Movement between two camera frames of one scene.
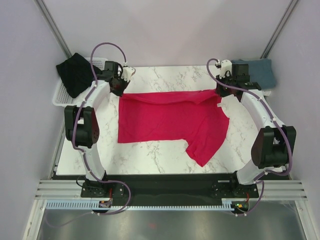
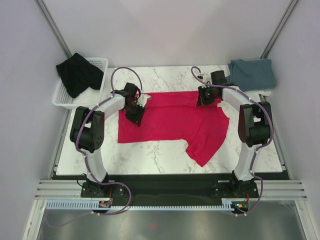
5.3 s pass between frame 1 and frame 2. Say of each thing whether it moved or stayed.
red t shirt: stayed
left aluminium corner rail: stayed
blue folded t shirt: stayed
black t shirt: stayed
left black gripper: moved
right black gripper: moved
